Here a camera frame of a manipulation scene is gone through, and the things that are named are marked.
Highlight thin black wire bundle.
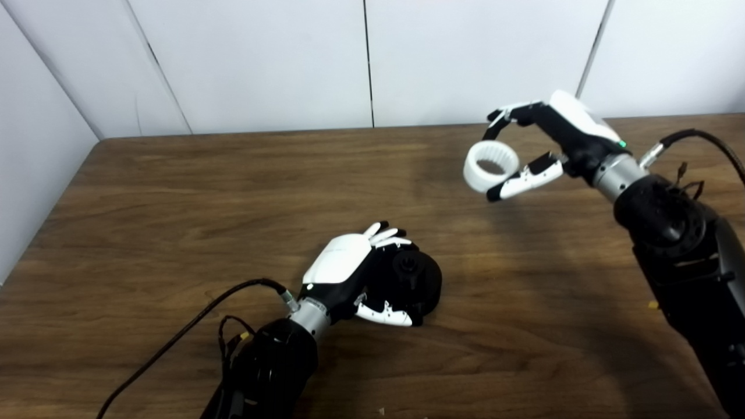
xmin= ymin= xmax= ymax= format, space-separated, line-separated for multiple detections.
xmin=675 ymin=162 xmax=707 ymax=202

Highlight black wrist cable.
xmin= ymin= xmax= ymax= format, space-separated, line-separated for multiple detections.
xmin=96 ymin=278 xmax=301 ymax=419
xmin=638 ymin=129 xmax=745 ymax=187

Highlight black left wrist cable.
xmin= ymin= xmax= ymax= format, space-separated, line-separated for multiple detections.
xmin=96 ymin=278 xmax=301 ymax=419

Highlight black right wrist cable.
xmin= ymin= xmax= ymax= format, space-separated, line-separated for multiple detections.
xmin=638 ymin=129 xmax=745 ymax=187

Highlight round black gear part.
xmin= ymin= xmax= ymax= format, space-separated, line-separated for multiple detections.
xmin=372 ymin=243 xmax=443 ymax=326

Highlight thin wires with yellow plug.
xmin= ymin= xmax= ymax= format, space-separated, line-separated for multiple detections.
xmin=217 ymin=315 xmax=257 ymax=419

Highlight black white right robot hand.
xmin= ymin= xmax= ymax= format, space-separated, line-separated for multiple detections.
xmin=482 ymin=89 xmax=629 ymax=203

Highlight white toothed ring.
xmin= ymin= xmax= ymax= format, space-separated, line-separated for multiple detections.
xmin=463 ymin=141 xmax=520 ymax=194

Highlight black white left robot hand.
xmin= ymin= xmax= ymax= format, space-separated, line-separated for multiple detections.
xmin=297 ymin=221 xmax=421 ymax=328

